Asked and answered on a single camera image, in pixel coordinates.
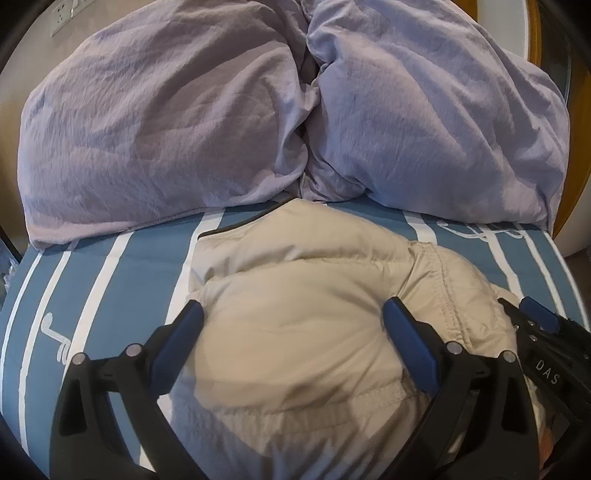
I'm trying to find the blue white striped bed sheet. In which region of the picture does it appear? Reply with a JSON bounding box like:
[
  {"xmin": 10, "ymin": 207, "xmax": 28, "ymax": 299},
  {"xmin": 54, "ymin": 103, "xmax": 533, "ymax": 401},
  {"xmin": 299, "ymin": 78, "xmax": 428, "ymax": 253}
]
[{"xmin": 0, "ymin": 203, "xmax": 583, "ymax": 480}]

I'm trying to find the glass door panel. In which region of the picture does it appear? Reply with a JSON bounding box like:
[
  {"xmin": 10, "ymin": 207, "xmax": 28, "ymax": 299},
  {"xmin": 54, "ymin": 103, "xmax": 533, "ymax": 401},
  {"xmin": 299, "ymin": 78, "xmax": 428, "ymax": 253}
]
[{"xmin": 541, "ymin": 25, "xmax": 574, "ymax": 104}]

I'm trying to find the beige puffer jacket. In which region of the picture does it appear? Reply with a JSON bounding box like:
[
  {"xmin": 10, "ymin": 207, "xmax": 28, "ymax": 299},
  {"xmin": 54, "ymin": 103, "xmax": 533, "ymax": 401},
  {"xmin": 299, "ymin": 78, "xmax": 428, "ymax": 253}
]
[{"xmin": 168, "ymin": 198, "xmax": 548, "ymax": 480}]

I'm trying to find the white wall socket panel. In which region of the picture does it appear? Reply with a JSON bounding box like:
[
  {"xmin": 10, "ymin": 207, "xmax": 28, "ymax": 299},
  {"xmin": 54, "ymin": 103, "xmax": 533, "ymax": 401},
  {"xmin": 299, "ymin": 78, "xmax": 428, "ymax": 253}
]
[{"xmin": 50, "ymin": 0, "xmax": 95, "ymax": 37}]

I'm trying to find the wooden door frame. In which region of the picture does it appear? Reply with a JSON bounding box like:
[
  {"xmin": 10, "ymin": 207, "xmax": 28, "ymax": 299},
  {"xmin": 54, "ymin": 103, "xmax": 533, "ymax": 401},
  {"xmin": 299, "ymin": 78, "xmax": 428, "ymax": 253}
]
[{"xmin": 526, "ymin": 0, "xmax": 591, "ymax": 241}]

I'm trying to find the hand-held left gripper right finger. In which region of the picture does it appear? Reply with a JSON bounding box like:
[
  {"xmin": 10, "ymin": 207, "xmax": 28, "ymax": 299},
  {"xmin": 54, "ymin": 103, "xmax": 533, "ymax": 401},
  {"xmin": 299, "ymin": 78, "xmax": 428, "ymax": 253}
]
[{"xmin": 382, "ymin": 296, "xmax": 541, "ymax": 480}]

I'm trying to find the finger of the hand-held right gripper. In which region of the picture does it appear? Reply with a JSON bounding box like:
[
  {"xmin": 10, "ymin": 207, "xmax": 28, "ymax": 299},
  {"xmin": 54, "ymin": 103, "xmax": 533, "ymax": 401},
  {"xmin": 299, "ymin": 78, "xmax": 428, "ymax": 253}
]
[
  {"xmin": 498, "ymin": 298, "xmax": 533, "ymax": 334},
  {"xmin": 518, "ymin": 296, "xmax": 558, "ymax": 331}
]

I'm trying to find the lavender duvet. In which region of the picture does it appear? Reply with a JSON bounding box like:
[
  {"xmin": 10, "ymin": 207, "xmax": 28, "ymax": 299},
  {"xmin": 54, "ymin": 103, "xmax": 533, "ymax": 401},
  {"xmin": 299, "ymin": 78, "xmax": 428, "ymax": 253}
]
[{"xmin": 18, "ymin": 0, "xmax": 568, "ymax": 252}]

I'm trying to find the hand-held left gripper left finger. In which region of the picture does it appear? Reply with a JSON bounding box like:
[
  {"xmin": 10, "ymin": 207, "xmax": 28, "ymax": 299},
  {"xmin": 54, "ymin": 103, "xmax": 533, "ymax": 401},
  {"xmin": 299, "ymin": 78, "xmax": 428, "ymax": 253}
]
[{"xmin": 50, "ymin": 300, "xmax": 206, "ymax": 480}]

